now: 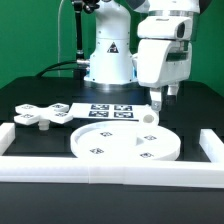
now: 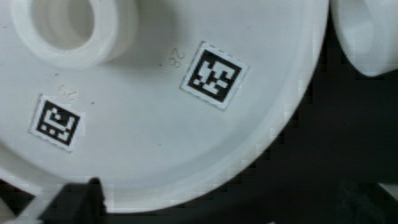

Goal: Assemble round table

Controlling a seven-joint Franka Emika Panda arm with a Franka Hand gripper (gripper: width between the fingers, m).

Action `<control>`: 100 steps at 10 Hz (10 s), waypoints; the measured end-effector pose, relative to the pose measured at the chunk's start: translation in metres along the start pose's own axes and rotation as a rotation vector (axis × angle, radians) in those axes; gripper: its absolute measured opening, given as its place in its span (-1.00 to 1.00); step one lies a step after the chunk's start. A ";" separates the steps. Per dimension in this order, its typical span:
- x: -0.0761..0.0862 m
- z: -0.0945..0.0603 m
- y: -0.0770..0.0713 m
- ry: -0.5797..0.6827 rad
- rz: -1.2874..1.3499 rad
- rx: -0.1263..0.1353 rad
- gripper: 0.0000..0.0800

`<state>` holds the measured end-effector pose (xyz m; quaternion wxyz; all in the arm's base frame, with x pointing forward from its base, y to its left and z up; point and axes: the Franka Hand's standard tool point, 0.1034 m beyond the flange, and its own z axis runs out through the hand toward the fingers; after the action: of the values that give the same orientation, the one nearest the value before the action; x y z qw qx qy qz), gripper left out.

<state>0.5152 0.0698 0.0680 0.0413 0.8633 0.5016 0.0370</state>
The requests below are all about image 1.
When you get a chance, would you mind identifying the white thin cable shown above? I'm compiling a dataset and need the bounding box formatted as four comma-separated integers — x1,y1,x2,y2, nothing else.
57,0,66,78

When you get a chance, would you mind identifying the white U-shaped frame barrier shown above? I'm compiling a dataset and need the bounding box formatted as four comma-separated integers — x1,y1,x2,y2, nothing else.
0,123,224,189

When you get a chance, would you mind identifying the white round table top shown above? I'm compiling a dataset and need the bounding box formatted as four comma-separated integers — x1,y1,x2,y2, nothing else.
70,121,181,161

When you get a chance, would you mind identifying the white cross-shaped table base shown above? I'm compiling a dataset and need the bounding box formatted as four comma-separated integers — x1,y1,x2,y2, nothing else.
14,103,73,131

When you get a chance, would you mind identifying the black cable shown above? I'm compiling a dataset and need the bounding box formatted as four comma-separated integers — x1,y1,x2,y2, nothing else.
35,60,79,78

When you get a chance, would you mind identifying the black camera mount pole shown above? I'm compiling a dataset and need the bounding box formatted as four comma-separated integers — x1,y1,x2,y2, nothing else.
71,0,99,67

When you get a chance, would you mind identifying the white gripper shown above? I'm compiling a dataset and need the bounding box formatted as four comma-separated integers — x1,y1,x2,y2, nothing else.
137,16,193,110

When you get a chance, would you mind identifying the white sheet with markers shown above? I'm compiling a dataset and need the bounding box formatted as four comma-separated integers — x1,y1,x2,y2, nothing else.
69,103,150,120

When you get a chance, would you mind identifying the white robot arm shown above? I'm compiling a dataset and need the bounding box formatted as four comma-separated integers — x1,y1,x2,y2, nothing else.
85,0,200,111

